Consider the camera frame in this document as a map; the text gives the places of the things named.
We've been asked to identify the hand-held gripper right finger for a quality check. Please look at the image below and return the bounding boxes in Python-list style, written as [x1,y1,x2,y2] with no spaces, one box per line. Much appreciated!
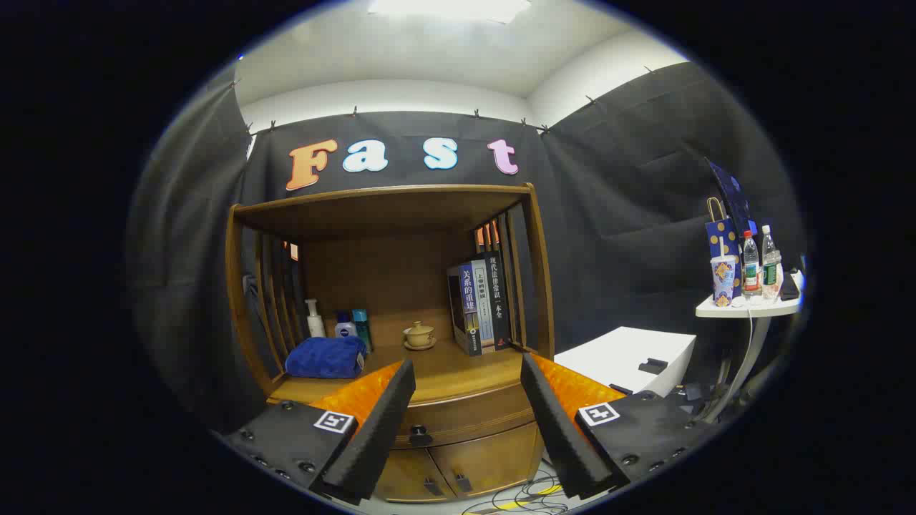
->
[520,352,720,500]

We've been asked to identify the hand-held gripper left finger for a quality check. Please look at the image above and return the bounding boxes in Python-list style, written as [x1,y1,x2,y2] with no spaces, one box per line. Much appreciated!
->
[222,359,416,506]

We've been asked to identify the brown wooden drawer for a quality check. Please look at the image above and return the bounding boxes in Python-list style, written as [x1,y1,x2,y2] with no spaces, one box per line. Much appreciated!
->
[391,383,539,450]

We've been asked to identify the wooden cabinet door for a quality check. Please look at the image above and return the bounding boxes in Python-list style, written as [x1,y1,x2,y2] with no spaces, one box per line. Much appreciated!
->
[429,422,545,499]
[372,447,459,503]

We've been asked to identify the wooden countertop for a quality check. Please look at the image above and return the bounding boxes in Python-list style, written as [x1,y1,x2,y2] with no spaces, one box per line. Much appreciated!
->
[268,338,534,408]

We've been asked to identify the brown wooden cabinet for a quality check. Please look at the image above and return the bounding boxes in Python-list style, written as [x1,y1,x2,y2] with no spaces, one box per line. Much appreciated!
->
[225,183,557,504]

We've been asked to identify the folded blue towel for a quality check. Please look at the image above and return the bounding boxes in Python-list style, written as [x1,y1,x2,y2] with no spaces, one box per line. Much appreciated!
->
[285,335,369,379]

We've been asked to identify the white box unit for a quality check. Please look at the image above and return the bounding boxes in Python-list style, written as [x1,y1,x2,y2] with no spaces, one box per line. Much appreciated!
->
[553,326,697,398]

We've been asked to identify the beige lidded tea cup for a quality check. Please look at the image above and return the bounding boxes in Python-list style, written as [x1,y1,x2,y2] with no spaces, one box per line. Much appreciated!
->
[402,321,437,351]

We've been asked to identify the teal clear bottle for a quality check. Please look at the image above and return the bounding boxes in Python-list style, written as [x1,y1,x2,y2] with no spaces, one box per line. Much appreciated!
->
[351,309,374,351]

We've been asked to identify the thick book blue spine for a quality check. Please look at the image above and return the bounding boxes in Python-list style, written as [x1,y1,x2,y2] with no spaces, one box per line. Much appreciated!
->
[447,262,484,357]

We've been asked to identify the patterned paper cup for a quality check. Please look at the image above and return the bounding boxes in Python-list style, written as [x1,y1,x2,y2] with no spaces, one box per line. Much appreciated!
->
[710,255,738,307]

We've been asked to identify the white side table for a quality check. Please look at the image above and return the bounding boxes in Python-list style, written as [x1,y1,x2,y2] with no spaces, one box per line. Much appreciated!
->
[694,275,804,423]

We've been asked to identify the blue patterned gift bag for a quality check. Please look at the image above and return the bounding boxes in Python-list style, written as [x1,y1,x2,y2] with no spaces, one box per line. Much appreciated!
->
[705,197,741,287]

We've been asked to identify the clear bottle white cap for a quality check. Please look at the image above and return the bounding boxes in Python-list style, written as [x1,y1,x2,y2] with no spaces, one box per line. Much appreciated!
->
[761,225,784,300]

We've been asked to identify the dark blue dotted paper bag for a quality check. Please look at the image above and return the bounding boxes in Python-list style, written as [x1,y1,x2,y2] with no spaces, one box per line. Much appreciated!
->
[707,159,752,237]

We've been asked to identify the ceiling light panel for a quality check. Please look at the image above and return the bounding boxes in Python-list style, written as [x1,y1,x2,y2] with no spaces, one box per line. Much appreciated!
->
[369,0,532,24]

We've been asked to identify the black floor cables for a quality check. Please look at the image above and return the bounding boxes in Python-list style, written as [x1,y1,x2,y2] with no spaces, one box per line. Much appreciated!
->
[462,469,570,515]

